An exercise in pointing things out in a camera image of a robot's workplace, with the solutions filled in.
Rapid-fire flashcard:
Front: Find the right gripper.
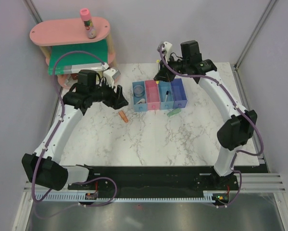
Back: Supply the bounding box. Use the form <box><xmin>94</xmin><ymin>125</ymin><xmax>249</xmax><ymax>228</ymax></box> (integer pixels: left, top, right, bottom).
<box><xmin>154</xmin><ymin>54</ymin><xmax>189</xmax><ymax>83</ymax></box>

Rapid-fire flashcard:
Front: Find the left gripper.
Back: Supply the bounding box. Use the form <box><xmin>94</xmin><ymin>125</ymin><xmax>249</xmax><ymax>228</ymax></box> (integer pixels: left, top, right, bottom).
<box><xmin>89</xmin><ymin>77</ymin><xmax>128</xmax><ymax>110</ymax></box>

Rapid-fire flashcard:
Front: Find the light blue bin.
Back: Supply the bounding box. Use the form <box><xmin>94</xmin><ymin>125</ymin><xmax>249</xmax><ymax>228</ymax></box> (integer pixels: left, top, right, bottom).
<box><xmin>132</xmin><ymin>81</ymin><xmax>148</xmax><ymax>112</ymax></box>
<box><xmin>158</xmin><ymin>81</ymin><xmax>174</xmax><ymax>110</ymax></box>

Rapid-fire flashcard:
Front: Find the orange highlighter marker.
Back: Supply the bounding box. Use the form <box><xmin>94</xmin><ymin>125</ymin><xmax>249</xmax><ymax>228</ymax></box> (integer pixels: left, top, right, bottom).
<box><xmin>118</xmin><ymin>110</ymin><xmax>129</xmax><ymax>123</ymax></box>

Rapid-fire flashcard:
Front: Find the clear round pin jar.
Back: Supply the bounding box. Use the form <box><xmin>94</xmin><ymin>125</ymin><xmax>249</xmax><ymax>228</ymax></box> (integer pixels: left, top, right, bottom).
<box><xmin>133</xmin><ymin>85</ymin><xmax>145</xmax><ymax>98</ymax></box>

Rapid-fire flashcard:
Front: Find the black white pen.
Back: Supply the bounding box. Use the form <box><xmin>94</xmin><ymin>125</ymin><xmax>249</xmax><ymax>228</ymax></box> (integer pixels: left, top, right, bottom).
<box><xmin>164</xmin><ymin>91</ymin><xmax>170</xmax><ymax>102</ymax></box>

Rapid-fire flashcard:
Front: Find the dark blue plastic bin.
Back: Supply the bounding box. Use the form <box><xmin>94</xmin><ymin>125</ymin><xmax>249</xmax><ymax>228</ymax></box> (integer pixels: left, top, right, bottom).
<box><xmin>171</xmin><ymin>78</ymin><xmax>188</xmax><ymax>109</ymax></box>

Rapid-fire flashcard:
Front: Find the pink plastic bin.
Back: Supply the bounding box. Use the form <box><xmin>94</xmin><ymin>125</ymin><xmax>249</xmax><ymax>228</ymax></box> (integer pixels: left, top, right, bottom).
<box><xmin>145</xmin><ymin>80</ymin><xmax>160</xmax><ymax>110</ymax></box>

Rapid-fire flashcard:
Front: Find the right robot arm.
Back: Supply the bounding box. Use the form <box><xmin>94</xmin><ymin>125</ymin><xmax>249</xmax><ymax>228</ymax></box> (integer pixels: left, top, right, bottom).
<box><xmin>154</xmin><ymin>40</ymin><xmax>257</xmax><ymax>190</ymax></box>

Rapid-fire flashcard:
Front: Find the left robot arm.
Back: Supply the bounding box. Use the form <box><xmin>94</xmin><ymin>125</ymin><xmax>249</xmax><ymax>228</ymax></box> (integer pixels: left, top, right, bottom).
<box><xmin>22</xmin><ymin>68</ymin><xmax>128</xmax><ymax>191</ymax></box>

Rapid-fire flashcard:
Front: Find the green eraser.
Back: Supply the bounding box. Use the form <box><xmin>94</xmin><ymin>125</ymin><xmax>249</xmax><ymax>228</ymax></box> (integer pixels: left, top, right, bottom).
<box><xmin>167</xmin><ymin>108</ymin><xmax>181</xmax><ymax>117</ymax></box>

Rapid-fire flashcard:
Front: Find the brown toy on shelf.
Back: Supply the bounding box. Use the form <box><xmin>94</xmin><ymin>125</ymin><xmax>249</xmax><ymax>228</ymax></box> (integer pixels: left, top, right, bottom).
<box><xmin>71</xmin><ymin>74</ymin><xmax>78</xmax><ymax>80</ymax></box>

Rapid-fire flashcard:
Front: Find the green book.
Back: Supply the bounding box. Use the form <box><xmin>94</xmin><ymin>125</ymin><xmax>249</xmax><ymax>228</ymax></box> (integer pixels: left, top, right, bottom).
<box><xmin>48</xmin><ymin>39</ymin><xmax>109</xmax><ymax>75</ymax></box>

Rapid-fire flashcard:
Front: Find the pink wooden shelf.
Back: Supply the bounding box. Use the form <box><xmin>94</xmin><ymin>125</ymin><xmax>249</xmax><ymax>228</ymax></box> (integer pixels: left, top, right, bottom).
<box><xmin>30</xmin><ymin>17</ymin><xmax>116</xmax><ymax>89</ymax></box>

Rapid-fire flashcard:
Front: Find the pink capped bottle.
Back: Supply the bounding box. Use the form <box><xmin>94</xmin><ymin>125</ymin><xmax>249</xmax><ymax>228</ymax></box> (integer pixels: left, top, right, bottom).
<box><xmin>80</xmin><ymin>8</ymin><xmax>96</xmax><ymax>39</ymax></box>

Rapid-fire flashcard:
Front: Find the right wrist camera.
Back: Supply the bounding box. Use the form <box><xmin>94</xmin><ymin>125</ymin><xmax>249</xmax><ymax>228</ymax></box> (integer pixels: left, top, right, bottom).
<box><xmin>157</xmin><ymin>41</ymin><xmax>173</xmax><ymax>62</ymax></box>

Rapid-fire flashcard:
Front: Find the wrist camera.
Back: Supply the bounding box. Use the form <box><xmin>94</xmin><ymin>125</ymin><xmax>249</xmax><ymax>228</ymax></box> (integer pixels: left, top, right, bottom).
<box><xmin>103</xmin><ymin>68</ymin><xmax>121</xmax><ymax>88</ymax></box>
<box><xmin>157</xmin><ymin>41</ymin><xmax>173</xmax><ymax>62</ymax></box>

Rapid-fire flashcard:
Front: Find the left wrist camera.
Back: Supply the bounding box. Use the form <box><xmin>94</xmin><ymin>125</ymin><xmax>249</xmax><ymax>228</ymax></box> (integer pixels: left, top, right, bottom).
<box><xmin>103</xmin><ymin>68</ymin><xmax>121</xmax><ymax>88</ymax></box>

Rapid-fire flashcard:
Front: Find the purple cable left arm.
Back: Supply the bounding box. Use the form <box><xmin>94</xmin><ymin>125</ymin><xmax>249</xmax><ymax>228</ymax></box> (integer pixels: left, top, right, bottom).
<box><xmin>31</xmin><ymin>50</ymin><xmax>118</xmax><ymax>219</ymax></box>

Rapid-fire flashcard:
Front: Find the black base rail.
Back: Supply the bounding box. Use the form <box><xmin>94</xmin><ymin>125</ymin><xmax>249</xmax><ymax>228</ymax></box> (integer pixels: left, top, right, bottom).
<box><xmin>68</xmin><ymin>166</ymin><xmax>238</xmax><ymax>197</ymax></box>

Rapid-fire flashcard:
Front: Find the white cable duct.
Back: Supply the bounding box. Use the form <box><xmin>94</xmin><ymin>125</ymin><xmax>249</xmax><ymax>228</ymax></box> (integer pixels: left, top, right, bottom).
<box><xmin>35</xmin><ymin>191</ymin><xmax>228</xmax><ymax>203</ymax></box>

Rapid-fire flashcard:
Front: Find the aluminium frame post right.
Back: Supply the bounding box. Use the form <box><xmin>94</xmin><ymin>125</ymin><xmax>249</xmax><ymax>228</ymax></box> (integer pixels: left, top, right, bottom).
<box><xmin>232</xmin><ymin>0</ymin><xmax>279</xmax><ymax>71</ymax></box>

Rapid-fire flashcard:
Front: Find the aluminium frame post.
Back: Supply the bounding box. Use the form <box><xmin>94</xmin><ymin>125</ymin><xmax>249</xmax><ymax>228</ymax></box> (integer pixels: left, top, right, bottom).
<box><xmin>23</xmin><ymin>0</ymin><xmax>43</xmax><ymax>24</ymax></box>
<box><xmin>232</xmin><ymin>0</ymin><xmax>279</xmax><ymax>71</ymax></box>

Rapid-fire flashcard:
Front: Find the aluminium frame post left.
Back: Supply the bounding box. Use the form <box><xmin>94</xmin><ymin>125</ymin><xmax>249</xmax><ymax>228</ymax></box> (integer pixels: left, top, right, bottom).
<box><xmin>23</xmin><ymin>0</ymin><xmax>43</xmax><ymax>24</ymax></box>

